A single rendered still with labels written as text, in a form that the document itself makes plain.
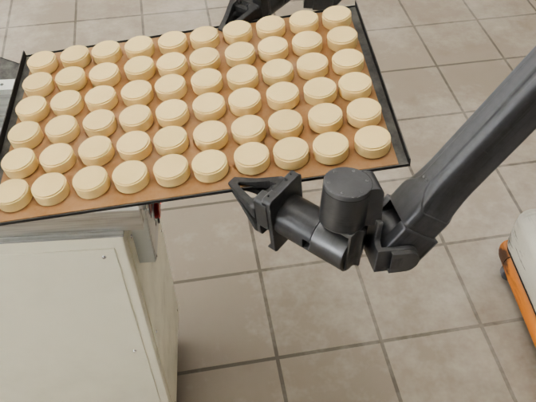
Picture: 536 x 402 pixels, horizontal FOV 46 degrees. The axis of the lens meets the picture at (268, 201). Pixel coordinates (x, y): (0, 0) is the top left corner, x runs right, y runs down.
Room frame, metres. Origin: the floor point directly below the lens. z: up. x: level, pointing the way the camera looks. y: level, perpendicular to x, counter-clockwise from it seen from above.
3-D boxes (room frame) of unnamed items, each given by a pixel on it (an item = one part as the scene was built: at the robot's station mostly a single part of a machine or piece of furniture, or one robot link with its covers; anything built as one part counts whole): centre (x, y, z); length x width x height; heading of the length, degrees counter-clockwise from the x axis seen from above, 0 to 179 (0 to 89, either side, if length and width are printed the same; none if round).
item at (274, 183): (0.57, 0.01, 0.96); 0.09 x 0.07 x 0.07; 51
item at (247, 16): (1.00, 0.05, 0.96); 0.09 x 0.07 x 0.07; 140
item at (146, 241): (0.77, 0.22, 0.77); 0.24 x 0.04 x 0.14; 4
